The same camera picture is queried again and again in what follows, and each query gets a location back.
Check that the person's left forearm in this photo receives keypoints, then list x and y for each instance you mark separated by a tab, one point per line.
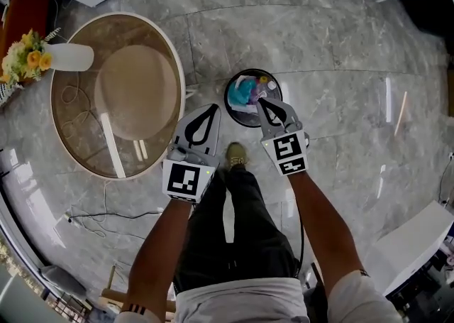
159	250

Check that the wooden chair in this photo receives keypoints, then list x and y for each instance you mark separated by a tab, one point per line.
113	296

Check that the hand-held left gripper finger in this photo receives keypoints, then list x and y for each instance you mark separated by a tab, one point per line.
181	130
215	137

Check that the person's left olive shoe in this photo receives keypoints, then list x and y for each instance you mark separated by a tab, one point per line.
237	154

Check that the person's right forearm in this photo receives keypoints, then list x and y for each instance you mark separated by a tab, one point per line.
322	229

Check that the white desk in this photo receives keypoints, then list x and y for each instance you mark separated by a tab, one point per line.
408	243

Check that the white power strip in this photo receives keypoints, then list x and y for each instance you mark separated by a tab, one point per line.
69	218

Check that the grey chair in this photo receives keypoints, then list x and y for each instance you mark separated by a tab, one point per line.
62	279

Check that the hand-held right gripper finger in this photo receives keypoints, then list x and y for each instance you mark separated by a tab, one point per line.
292	117
264	126

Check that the white vase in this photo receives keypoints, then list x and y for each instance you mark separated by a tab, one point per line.
71	57

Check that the blue cloth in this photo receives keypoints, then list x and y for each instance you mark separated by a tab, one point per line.
241	92

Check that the clear plastic bottle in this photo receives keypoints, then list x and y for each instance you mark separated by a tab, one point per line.
267	87

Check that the black round waste bin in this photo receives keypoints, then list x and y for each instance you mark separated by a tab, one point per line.
244	121

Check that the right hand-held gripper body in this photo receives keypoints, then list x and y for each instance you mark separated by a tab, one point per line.
287	151

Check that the person's grey shirt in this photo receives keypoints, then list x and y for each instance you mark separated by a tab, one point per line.
244	307

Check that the orange sofa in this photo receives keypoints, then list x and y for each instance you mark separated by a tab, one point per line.
25	12

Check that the person's dark trousers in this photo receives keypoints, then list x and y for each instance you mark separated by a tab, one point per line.
241	243

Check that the black white striped cushion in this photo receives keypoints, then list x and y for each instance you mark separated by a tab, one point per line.
7	92

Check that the round glass coffee table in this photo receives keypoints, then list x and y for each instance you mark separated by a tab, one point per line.
81	144

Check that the yellow flower bouquet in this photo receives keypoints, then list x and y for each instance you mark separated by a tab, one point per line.
28	59

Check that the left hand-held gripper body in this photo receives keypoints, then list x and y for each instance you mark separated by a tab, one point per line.
182	179

